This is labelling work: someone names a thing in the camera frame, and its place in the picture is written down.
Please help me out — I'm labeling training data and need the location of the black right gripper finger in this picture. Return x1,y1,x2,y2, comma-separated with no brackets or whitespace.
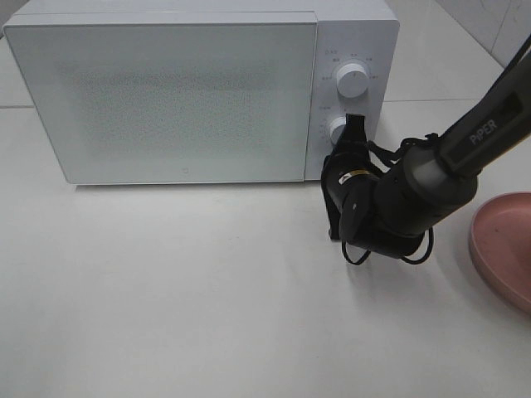
336,114,367,144

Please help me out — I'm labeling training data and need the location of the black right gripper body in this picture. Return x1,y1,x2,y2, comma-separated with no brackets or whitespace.
320,139,377,243

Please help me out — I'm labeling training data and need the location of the pink round plate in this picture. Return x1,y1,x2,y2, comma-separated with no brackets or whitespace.
468,192,530,315

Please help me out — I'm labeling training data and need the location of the white microwave door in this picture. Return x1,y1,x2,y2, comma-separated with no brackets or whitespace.
6,23,316,185

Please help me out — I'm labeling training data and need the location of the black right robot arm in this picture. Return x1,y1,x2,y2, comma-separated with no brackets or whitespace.
320,53,530,265

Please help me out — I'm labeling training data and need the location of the lower white dial knob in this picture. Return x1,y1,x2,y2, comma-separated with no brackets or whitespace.
328,116,346,146

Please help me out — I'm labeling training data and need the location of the white dial knob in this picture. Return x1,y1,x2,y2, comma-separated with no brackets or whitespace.
335,61,369,99
328,116,346,146

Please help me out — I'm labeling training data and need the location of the upper white dial knob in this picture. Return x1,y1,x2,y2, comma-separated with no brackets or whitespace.
335,61,369,99

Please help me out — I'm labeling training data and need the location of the white microwave oven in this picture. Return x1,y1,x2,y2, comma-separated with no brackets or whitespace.
2,1,400,182

